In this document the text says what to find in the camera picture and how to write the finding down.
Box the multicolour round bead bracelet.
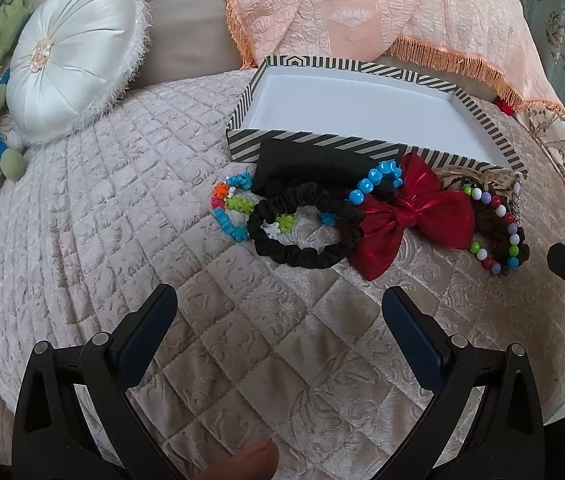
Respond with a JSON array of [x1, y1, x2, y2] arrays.
[[460, 182, 531, 276]]

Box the red satin bow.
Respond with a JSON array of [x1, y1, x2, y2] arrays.
[[348, 153, 475, 281]]

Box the blue bead bracelet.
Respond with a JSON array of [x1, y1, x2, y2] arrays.
[[317, 159, 405, 228]]

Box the black velvet scrunchie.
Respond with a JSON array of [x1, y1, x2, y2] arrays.
[[247, 183, 365, 269]]

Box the dark brown scrunchie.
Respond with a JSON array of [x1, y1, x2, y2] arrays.
[[470, 186, 513, 266]]

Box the person's left hand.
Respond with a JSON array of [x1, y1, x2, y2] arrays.
[[196, 439, 279, 480]]

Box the small red object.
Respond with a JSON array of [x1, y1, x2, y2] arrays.
[[492, 96, 516, 116]]

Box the quilted beige bedspread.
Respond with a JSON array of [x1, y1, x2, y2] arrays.
[[0, 72, 565, 479]]

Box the peach fringed blanket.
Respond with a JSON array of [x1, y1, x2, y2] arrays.
[[224, 0, 565, 114]]

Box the black velvet pouch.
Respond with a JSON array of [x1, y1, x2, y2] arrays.
[[251, 139, 376, 198]]

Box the striped black white box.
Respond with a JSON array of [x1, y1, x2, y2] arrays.
[[226, 55, 528, 177]]

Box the round white satin cushion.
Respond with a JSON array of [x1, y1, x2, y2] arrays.
[[6, 0, 151, 145]]

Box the beige upholstered headboard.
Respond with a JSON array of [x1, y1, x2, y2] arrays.
[[30, 0, 244, 91]]

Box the colourful pony bead bracelet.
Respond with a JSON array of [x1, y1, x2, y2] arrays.
[[210, 170, 297, 244]]

